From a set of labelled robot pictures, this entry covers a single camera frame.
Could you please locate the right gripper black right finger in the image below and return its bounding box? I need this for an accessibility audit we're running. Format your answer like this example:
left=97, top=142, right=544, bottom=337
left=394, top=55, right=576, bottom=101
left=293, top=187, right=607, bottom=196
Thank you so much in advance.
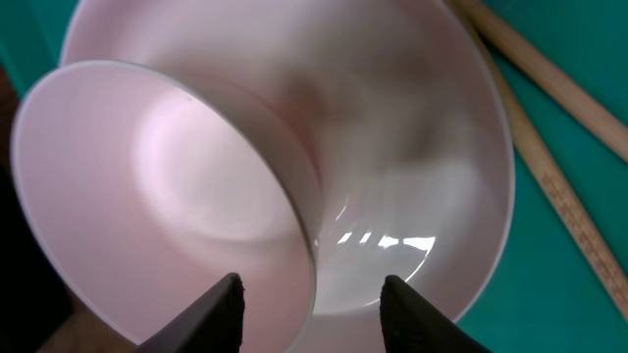
left=380, top=275, right=490, bottom=353

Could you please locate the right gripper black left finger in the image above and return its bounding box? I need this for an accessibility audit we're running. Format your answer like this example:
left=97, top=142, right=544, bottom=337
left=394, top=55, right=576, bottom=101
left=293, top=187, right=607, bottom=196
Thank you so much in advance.
left=134, top=273, right=245, bottom=353

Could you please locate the pink bowl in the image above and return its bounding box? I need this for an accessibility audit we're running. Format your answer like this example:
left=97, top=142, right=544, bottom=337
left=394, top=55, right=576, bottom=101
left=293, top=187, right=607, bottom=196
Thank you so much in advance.
left=11, top=60, right=322, bottom=352

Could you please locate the teal plastic tray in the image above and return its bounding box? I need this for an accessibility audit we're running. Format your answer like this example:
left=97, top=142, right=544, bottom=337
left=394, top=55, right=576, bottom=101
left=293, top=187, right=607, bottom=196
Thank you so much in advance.
left=1, top=0, right=627, bottom=352

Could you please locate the black tray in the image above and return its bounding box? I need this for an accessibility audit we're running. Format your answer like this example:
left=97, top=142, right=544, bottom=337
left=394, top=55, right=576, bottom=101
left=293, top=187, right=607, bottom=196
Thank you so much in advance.
left=1, top=72, right=73, bottom=353

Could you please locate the wooden chopstick lower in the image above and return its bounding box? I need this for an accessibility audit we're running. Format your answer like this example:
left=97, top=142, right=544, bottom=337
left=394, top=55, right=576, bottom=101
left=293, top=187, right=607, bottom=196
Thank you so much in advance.
left=447, top=1, right=627, bottom=317

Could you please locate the wooden chopstick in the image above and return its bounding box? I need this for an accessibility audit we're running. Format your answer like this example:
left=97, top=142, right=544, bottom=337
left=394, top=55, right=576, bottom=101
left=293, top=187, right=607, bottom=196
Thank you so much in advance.
left=456, top=0, right=627, bottom=160
left=447, top=1, right=627, bottom=317

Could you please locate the white round plate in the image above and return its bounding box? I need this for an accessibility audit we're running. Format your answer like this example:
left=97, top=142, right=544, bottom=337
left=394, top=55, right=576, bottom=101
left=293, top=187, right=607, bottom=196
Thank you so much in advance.
left=60, top=0, right=514, bottom=352

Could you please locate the wooden chopstick upper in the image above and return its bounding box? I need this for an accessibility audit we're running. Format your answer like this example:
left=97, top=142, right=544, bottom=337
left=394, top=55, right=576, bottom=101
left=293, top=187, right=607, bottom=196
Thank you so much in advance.
left=456, top=0, right=627, bottom=160

